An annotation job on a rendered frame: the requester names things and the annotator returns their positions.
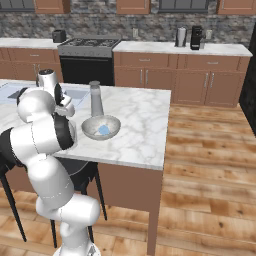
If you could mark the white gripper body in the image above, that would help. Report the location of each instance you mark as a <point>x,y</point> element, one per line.
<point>67,106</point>

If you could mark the clear glass cup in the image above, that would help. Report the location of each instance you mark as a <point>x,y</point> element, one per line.
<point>96,100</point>

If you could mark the silver kettle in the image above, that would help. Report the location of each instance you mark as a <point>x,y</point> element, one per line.
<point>181,36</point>

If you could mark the brown kitchen island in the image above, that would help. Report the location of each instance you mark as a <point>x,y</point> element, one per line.
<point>133,180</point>

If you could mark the white wall outlet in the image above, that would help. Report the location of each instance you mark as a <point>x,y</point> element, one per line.
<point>209,34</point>
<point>135,32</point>

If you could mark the blue ice cube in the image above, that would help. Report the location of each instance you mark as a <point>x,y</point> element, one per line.
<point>105,130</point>

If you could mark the grey ice bowl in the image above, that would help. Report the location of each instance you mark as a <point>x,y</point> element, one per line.
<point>89,128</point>

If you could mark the brown base cupboard run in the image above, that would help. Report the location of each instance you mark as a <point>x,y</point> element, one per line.
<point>26,63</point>
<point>180,78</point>

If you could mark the black and grey stove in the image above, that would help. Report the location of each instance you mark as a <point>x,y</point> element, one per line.
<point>87,63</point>

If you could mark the black toaster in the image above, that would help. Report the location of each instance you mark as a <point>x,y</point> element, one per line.
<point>59,35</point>

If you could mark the steel sink basin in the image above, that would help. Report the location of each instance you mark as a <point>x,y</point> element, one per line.
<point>75,94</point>

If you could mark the dark window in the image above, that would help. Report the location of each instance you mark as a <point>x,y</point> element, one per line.
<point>183,5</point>
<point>16,4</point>

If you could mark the brown wall cupboard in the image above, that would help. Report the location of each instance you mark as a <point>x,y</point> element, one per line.
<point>133,6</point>
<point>236,6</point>
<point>51,6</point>

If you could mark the black fridge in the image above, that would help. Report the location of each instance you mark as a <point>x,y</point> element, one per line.
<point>249,93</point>

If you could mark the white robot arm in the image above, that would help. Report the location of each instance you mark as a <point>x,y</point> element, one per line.
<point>43,150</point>

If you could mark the black coffee machine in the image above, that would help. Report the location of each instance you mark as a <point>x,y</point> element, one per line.
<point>197,37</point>

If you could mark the black bar stool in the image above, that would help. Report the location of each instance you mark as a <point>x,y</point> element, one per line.
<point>83,176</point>
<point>8,193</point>

